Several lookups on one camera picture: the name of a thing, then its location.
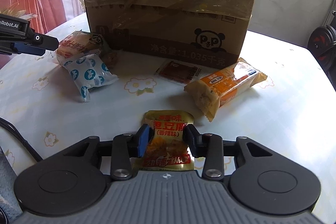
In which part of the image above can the gold spicy tofu packet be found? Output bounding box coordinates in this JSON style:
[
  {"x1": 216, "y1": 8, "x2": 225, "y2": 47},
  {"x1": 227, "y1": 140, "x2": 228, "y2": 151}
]
[{"x1": 133, "y1": 110, "x2": 194, "y2": 171}]

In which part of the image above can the pink bread snack packet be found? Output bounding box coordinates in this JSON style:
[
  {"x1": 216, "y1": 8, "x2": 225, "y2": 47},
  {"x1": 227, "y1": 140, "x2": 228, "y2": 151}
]
[{"x1": 47, "y1": 31, "x2": 118, "y2": 69}]

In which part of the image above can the white blue candy packet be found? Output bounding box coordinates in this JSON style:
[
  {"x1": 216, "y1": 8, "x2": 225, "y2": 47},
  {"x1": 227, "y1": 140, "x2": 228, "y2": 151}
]
[{"x1": 62, "y1": 53, "x2": 118, "y2": 102}]

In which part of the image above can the orange wafer snack bar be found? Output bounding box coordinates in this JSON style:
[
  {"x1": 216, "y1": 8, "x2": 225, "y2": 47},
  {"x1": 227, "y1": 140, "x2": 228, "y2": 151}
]
[{"x1": 184, "y1": 58, "x2": 267, "y2": 122}]

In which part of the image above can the dark brown flat packet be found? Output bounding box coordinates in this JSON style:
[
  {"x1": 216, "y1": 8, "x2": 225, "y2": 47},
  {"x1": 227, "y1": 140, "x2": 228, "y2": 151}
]
[{"x1": 155, "y1": 59, "x2": 217, "y2": 85}]

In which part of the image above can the blue fuzzy sleeve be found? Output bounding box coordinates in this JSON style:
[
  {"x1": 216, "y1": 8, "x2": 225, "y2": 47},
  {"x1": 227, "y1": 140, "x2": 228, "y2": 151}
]
[{"x1": 0, "y1": 149, "x2": 22, "y2": 224}]

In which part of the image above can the brown cardboard box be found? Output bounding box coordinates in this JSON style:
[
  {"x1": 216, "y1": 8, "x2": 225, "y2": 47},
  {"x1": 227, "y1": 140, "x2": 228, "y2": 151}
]
[{"x1": 84, "y1": 0, "x2": 255, "y2": 69}]

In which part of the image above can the black exercise bike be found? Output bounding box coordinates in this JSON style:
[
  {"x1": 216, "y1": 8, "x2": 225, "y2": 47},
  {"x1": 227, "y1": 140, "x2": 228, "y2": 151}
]
[{"x1": 307, "y1": 0, "x2": 335, "y2": 83}]

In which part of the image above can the black cable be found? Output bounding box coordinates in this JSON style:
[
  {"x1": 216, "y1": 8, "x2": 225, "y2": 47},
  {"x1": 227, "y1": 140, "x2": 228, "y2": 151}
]
[{"x1": 0, "y1": 117, "x2": 44, "y2": 163}]

